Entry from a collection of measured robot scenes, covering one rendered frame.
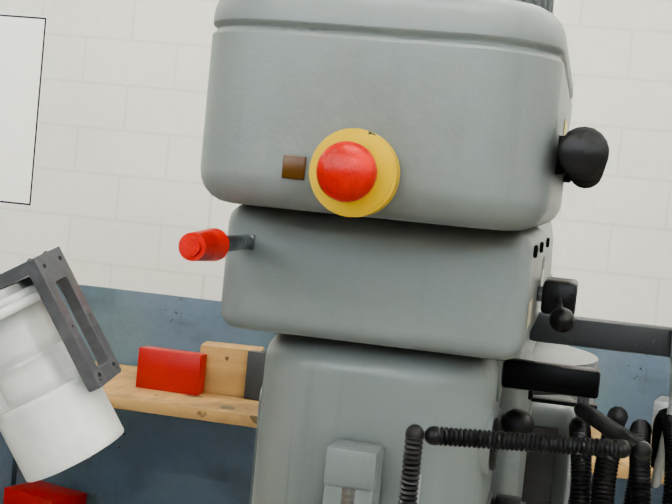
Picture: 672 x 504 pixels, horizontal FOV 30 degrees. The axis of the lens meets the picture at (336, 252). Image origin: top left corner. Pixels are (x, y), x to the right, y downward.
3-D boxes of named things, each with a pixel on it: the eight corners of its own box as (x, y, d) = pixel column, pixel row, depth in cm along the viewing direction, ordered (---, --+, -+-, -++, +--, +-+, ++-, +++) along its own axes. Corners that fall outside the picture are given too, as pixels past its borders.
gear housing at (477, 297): (524, 365, 94) (538, 232, 93) (212, 327, 99) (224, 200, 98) (541, 325, 127) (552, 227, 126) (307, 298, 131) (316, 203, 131)
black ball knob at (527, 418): (531, 446, 112) (535, 413, 112) (498, 442, 113) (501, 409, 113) (533, 440, 115) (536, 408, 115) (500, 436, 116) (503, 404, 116)
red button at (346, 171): (370, 204, 81) (376, 143, 81) (310, 198, 82) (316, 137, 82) (379, 205, 84) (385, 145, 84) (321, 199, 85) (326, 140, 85)
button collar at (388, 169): (391, 221, 84) (400, 131, 84) (304, 212, 85) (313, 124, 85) (396, 221, 86) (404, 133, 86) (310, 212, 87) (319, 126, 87)
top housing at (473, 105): (544, 236, 84) (570, -4, 83) (173, 198, 89) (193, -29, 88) (560, 227, 130) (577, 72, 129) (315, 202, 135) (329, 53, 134)
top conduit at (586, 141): (606, 179, 86) (611, 128, 86) (544, 173, 87) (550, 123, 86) (600, 190, 130) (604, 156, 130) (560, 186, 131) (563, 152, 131)
